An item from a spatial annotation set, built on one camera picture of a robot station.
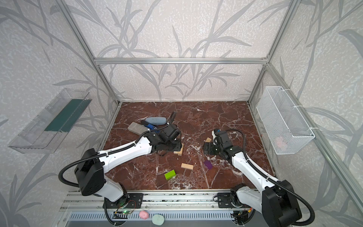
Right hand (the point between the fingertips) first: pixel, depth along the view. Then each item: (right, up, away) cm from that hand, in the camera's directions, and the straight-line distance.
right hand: (208, 143), depth 87 cm
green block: (-23, -18, -5) cm, 29 cm away
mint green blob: (-27, -33, -20) cm, 47 cm away
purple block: (0, -13, -1) cm, 13 cm away
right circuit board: (+15, -36, -14) cm, 41 cm away
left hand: (-16, +1, -4) cm, 16 cm away
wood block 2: (+1, 0, +10) cm, 10 cm away
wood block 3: (-14, -14, 0) cm, 20 cm away
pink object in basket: (+36, +3, -14) cm, 39 cm away
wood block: (-18, -7, +2) cm, 20 cm away
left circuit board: (-44, -32, -16) cm, 57 cm away
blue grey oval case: (-37, +13, +18) cm, 43 cm away
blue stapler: (-40, +9, +14) cm, 44 cm away
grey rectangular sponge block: (-50, +7, +14) cm, 52 cm away
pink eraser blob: (-34, -31, -19) cm, 50 cm away
